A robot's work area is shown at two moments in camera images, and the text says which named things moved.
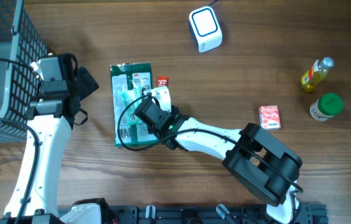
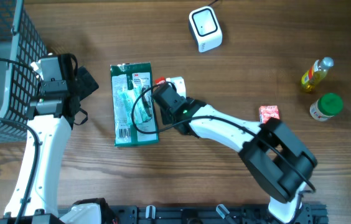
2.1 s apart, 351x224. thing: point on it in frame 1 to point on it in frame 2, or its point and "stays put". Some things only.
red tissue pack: (269, 117) stays put
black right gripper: (174, 111) to (165, 117)
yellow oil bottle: (312, 77) stays put
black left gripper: (85, 84) stays put
